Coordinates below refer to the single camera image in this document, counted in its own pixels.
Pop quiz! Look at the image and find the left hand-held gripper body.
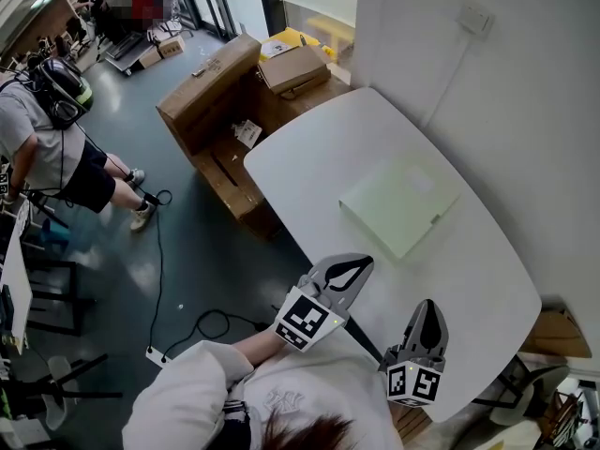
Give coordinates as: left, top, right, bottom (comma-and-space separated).
270, 274, 352, 355

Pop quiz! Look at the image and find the yellow bag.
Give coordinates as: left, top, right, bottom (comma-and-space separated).
259, 25, 338, 65

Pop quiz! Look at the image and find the yellow bench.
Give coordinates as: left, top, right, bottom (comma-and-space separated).
307, 15, 357, 55

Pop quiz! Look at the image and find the person's white sweatshirt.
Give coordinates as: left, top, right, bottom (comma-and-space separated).
121, 328, 407, 450

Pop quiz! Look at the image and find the long cardboard box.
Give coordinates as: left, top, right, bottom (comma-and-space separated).
156, 33, 263, 157

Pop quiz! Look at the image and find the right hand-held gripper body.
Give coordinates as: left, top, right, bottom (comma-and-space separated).
378, 346, 447, 409

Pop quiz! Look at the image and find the black metal stool frame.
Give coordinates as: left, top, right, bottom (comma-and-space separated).
25, 258, 98, 337

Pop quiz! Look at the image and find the person's left forearm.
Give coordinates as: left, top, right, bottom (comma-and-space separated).
232, 328, 282, 379

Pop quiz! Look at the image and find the light green folder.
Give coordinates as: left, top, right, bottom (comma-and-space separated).
337, 157, 461, 261

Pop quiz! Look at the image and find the wide flat cardboard box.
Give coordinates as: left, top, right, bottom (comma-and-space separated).
191, 75, 355, 241

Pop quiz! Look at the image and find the white power strip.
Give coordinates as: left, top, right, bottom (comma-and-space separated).
145, 344, 173, 369

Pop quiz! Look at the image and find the small brown cardboard box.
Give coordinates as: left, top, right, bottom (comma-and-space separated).
257, 44, 333, 98

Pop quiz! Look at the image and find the metal platform cart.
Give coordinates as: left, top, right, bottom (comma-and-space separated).
105, 30, 147, 77

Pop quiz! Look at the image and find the wooden slatted bench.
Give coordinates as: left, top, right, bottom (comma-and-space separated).
391, 405, 432, 444

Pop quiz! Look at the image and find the black floor cable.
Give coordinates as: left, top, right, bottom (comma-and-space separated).
144, 187, 263, 360

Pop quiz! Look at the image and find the white wall socket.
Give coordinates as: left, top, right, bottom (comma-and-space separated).
457, 0, 497, 35

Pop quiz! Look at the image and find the grey chair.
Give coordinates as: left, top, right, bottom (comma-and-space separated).
489, 363, 571, 428

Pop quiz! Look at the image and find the black strap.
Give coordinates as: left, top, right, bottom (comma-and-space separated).
222, 398, 252, 450

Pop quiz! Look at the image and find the small labelled cardboard box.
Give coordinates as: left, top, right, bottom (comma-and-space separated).
138, 47, 163, 69
157, 35, 187, 60

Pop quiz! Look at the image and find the leaning cardboard sheet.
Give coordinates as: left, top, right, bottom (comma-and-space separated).
519, 297, 593, 359

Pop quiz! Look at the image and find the white side table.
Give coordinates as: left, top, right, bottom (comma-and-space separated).
0, 199, 34, 346

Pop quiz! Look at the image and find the white paper packet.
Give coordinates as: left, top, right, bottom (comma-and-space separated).
232, 118, 263, 149

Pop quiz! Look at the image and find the white wall cable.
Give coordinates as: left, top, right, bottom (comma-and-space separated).
424, 30, 473, 126

